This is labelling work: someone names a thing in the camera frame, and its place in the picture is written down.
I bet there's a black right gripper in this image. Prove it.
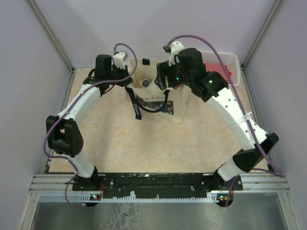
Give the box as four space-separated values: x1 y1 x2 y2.
154 57 192 91

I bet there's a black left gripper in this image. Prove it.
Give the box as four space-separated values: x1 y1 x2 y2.
106 63 133 87

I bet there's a beige canvas tote bag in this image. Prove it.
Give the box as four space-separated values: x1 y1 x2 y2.
125 58 191 123

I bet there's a beige bottle cream cap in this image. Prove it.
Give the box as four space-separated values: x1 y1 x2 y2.
150 75 167 95

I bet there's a white bottle dark cap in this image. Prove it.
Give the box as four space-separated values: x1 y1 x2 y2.
142 80 150 89

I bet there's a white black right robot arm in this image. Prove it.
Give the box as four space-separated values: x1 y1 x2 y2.
154 48 279 190

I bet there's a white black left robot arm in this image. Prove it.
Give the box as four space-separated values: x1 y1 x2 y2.
46 51 132 191

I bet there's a white plastic mesh basket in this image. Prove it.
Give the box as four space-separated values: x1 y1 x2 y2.
201 50 241 86

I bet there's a red cloth in basket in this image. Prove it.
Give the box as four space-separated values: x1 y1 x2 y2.
204 63 227 79

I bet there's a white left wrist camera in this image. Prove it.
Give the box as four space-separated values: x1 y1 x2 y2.
113 51 129 69

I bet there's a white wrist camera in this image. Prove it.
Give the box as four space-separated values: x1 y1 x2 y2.
163 41 184 66
113 51 129 69

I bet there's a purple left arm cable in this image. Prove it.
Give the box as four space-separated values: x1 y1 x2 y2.
42 43 138 208

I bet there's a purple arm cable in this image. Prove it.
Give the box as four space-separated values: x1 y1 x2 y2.
42 43 138 208
164 35 286 207

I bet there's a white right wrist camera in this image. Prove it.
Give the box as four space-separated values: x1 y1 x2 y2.
163 41 184 66

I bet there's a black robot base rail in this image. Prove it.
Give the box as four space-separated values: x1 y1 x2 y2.
72 172 243 199

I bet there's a white slotted cable duct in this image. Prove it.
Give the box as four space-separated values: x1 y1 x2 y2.
38 193 235 203

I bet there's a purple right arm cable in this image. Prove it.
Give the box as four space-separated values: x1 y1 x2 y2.
164 35 286 207

